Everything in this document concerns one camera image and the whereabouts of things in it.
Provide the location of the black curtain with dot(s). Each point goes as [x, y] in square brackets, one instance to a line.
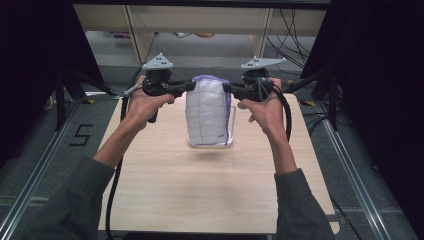
[383, 83]
[30, 66]

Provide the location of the black metal stand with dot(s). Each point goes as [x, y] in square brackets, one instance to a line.
[60, 100]
[332, 100]

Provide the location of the person's left hand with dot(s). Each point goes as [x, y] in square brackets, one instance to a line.
[141, 108]

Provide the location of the person's right hand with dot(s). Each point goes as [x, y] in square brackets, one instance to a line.
[268, 115]

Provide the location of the white cloth with purple trim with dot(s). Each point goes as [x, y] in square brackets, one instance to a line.
[206, 110]

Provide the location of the beige desk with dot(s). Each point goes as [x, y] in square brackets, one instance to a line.
[200, 20]

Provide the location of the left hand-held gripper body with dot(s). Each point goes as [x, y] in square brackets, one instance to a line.
[159, 63]

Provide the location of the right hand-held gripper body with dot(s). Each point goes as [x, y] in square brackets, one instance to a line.
[260, 62]

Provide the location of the aluminium floor rail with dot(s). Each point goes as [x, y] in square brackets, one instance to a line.
[36, 173]
[353, 173]

